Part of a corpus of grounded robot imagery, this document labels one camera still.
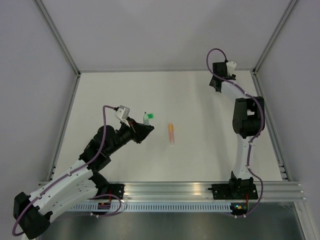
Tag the white slotted cable duct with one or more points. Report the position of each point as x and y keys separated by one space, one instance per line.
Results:
x=157 y=207

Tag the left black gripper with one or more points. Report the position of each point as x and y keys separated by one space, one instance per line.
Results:
x=139 y=131

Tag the left aluminium frame post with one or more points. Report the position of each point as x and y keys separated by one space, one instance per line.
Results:
x=41 y=7

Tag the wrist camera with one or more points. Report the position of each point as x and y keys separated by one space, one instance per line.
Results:
x=231 y=66
x=122 y=114

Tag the light green highlighter pen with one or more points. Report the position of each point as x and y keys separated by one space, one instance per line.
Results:
x=146 y=119

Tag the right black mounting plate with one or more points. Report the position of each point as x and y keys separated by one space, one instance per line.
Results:
x=224 y=191

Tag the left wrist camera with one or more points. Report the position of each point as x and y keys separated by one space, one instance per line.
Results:
x=122 y=114

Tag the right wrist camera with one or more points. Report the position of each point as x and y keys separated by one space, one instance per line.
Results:
x=231 y=66

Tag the right aluminium frame post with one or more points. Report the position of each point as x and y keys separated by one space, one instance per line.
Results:
x=285 y=171

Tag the orange highlighter pen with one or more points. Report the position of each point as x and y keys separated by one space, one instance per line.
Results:
x=171 y=137

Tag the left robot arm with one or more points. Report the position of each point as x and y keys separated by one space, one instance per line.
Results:
x=34 y=212

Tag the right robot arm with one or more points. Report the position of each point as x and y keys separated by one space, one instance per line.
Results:
x=248 y=121

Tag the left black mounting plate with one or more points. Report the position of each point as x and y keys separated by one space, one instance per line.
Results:
x=115 y=189

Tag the aluminium frame post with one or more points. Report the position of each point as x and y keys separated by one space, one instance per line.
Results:
x=41 y=7
x=285 y=171

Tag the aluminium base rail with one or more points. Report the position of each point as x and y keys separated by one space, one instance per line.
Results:
x=268 y=191

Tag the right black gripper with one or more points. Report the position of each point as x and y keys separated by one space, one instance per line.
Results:
x=210 y=83

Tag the bright green pen cap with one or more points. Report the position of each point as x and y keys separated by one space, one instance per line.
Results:
x=150 y=115

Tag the black mounting plate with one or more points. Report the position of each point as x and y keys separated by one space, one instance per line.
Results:
x=115 y=189
x=224 y=191

